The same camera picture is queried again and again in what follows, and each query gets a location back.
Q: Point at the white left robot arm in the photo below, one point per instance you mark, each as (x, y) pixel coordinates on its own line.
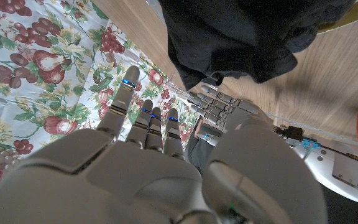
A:
(328, 165)

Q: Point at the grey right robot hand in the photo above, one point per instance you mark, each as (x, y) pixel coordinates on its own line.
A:
(120, 180)

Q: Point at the black shorts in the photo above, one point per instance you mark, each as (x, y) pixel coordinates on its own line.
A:
(228, 37)

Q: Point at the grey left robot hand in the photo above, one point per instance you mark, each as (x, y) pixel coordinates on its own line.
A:
(238, 113)

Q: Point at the floral fruit print backdrop cloth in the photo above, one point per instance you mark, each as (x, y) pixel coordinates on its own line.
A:
(42, 46)

